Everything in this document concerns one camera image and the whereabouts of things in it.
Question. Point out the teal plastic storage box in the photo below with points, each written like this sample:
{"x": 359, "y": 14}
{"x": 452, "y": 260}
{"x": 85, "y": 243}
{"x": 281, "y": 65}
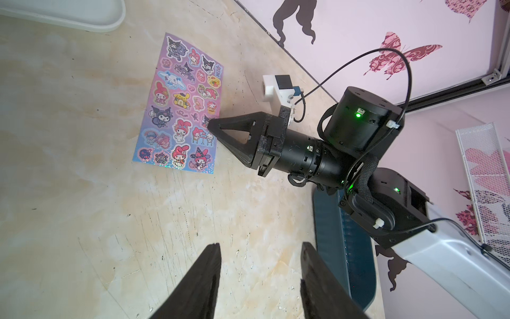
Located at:
{"x": 345, "y": 248}

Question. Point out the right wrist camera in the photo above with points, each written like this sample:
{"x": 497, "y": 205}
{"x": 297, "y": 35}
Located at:
{"x": 279, "y": 91}

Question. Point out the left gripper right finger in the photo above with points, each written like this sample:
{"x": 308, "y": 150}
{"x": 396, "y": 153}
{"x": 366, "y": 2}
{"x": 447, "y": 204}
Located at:
{"x": 322, "y": 295}

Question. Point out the white square tray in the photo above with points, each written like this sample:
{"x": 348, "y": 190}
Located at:
{"x": 93, "y": 16}

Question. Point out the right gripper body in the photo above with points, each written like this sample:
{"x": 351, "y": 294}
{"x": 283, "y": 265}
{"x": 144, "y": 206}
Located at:
{"x": 273, "y": 140}

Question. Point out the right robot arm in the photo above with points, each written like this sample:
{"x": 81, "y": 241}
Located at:
{"x": 353, "y": 135}

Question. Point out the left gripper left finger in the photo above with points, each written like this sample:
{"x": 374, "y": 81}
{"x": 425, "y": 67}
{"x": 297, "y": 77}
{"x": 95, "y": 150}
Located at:
{"x": 196, "y": 294}

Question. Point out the white wire basket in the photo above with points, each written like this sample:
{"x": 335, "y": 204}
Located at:
{"x": 487, "y": 170}

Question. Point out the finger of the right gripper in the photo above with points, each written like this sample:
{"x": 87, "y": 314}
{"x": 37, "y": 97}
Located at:
{"x": 241, "y": 135}

